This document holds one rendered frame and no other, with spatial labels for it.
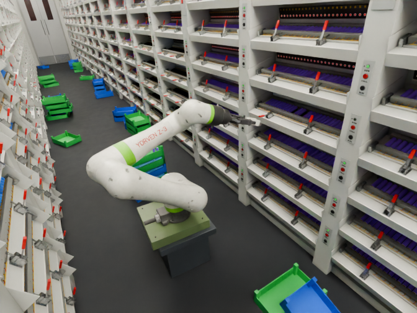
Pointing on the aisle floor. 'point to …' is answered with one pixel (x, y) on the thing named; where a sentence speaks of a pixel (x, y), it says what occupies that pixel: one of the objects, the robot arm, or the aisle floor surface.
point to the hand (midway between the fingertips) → (252, 121)
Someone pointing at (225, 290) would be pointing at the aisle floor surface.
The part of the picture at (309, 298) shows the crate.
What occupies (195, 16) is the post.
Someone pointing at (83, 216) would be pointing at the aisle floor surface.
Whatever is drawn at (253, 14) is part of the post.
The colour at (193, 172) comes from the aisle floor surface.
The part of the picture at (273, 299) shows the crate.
